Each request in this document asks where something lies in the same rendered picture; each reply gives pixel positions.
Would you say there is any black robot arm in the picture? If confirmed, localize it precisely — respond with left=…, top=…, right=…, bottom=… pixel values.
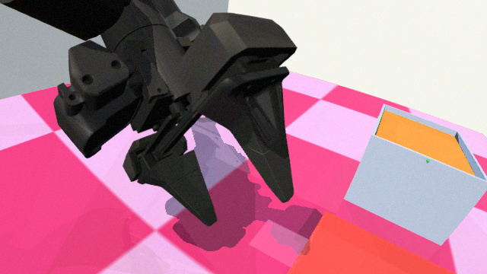
left=0, top=0, right=204, bottom=158

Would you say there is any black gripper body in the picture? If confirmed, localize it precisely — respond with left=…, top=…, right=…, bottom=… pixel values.
left=114, top=12, right=297, bottom=182

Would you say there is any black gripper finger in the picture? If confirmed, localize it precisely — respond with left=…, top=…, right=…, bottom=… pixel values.
left=137, top=150, right=218, bottom=226
left=196, top=66, right=294, bottom=203

